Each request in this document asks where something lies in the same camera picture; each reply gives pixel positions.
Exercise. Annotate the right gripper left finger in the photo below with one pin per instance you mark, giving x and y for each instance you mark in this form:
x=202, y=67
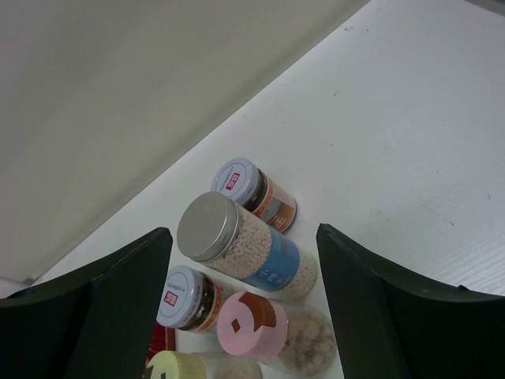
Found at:
x=93, y=322

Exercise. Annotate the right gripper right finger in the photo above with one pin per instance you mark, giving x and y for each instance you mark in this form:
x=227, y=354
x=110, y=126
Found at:
x=391, y=322

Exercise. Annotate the yellow lid jar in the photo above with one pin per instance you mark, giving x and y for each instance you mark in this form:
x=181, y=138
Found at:
x=178, y=365

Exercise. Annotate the pink lid jar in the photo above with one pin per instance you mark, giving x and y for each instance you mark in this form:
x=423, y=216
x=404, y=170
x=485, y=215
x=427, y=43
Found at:
x=295, y=338

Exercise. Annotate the white lid spice jar front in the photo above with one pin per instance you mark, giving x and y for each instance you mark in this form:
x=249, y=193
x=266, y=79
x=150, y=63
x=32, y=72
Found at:
x=191, y=300

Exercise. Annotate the white lid spice jar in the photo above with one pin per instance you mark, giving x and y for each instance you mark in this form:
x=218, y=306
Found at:
x=247, y=185
x=191, y=300

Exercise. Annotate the silver lid blue label jar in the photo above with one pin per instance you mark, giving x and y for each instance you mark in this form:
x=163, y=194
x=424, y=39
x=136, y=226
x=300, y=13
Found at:
x=220, y=234

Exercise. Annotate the white lid spice jar back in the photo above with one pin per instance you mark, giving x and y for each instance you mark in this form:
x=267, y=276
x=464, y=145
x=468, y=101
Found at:
x=247, y=185

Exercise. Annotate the red rectangular tray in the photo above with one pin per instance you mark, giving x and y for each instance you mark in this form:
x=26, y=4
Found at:
x=162, y=339

